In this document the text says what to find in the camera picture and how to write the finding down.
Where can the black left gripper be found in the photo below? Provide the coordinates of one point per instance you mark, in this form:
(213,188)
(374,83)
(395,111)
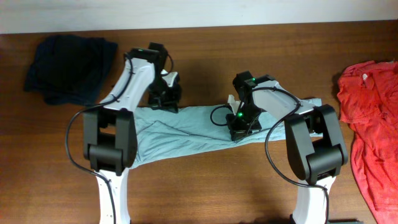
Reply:
(171,104)

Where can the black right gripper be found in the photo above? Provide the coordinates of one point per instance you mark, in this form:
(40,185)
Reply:
(238,132)

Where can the red t-shirt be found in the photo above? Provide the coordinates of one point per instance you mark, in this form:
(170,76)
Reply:
(368,105)

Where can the light blue t-shirt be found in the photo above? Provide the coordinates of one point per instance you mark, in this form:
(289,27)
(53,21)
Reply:
(164,135)

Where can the folded dark navy garment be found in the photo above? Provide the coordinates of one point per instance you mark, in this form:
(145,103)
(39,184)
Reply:
(70,69)

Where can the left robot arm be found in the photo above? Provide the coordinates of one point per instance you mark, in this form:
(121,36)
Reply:
(109,131)

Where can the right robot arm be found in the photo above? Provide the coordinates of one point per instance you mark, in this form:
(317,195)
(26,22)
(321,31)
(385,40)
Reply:
(316,149)

